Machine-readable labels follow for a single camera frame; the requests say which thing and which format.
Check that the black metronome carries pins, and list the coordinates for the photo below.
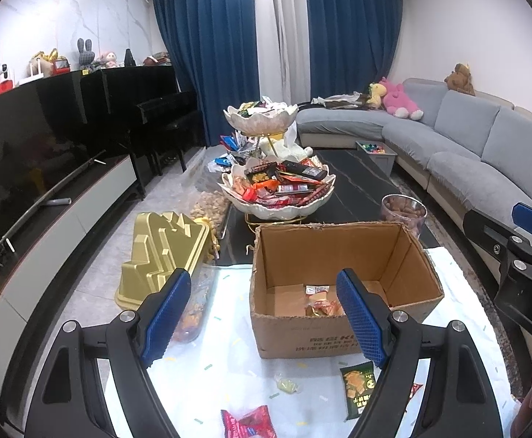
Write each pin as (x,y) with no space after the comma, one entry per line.
(130,58)

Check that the gold balloon decoration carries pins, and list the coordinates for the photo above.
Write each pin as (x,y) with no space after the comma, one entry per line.
(49,64)

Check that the brown bag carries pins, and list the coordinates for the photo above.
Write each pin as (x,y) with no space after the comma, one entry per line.
(156,58)

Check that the large white lotus bowl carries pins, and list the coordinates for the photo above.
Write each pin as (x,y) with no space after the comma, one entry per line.
(275,210)

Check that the black marble coffee table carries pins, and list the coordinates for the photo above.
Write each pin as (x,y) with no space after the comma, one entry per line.
(362,182)

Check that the light blue tablecloth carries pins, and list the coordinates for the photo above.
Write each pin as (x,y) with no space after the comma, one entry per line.
(229,374)

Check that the grey storage box of toys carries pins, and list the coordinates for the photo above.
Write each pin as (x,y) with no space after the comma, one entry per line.
(377,157)

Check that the grey sectional sofa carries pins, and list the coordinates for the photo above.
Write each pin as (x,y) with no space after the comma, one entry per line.
(466,150)

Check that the yellow candy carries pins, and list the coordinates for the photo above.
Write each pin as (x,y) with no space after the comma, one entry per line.
(288,384)

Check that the small white lotus bowl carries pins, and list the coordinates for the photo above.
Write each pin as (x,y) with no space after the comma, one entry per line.
(261,122)

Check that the white sheer curtain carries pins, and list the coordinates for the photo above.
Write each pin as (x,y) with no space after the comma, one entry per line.
(284,32)

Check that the gold metal bowl stand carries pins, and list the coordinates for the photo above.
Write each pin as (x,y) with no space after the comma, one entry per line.
(270,219)

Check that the scattered loose snack packets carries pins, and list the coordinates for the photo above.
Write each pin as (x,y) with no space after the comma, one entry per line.
(229,150)

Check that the grey television cabinet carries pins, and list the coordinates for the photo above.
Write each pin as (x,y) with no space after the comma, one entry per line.
(79,232)

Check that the patterned grey rug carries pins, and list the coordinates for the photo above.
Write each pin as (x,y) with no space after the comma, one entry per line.
(466,264)

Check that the bag of peanuts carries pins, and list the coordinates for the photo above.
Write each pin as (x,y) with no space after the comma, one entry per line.
(209,207)

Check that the brown plush toy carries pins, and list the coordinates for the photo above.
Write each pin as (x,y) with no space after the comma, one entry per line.
(458,80)

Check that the black piano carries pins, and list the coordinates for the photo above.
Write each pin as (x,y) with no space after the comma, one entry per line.
(147,100)

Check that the pink doll plush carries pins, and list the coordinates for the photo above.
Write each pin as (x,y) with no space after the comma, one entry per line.
(107,59)

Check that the grey remote control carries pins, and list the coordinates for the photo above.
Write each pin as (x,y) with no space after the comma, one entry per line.
(57,201)

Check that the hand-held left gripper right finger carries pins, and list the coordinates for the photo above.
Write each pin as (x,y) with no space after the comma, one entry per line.
(362,319)

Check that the grey bunny plush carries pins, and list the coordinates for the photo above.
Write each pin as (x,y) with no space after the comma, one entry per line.
(85,57)

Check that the large pile of snack packets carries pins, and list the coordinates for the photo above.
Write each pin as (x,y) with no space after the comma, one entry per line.
(279,182)

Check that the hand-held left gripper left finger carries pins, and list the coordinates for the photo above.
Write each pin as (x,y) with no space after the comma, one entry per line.
(165,319)

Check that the pink plush toy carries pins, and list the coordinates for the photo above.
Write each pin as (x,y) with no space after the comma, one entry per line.
(398,100)

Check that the small pile of snack packets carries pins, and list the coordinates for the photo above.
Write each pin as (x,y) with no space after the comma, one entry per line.
(257,107)

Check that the gold snack packet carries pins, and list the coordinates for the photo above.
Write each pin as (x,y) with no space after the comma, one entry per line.
(323,309)

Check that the clear round jar of nuts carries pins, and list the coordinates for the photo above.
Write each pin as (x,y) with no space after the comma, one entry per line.
(403,212)

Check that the yellow plush toy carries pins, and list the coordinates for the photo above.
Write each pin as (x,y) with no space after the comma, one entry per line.
(376,95)

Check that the red white snack packet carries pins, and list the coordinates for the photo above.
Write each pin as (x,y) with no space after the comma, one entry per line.
(415,391)

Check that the white and red camera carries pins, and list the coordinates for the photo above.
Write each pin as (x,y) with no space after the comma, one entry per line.
(3,80)

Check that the white brown cloth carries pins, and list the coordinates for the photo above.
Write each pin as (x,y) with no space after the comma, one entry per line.
(339,100)

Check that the yellow toy figure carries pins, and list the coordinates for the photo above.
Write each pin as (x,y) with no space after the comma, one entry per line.
(213,246)

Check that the brown cardboard box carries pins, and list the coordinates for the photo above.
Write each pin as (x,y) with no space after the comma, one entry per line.
(293,255)

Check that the white plastic bag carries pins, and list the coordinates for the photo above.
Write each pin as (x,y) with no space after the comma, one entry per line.
(289,148)

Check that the clear jar with gold lid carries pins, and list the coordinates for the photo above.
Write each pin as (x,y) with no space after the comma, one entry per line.
(161,255)

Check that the blue curtain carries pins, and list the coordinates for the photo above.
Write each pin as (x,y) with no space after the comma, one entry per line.
(352,32)
(206,45)

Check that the black curved television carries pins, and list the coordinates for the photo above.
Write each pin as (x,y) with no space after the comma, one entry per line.
(24,159)

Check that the green snack packet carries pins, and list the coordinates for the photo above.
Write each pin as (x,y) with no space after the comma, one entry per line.
(357,388)

